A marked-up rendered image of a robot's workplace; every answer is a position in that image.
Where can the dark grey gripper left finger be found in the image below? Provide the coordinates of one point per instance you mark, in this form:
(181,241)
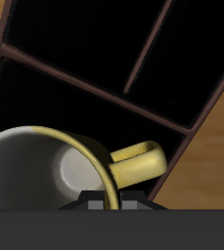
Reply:
(90,200)

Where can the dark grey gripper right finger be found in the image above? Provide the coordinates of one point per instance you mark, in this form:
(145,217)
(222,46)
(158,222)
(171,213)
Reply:
(133,199)

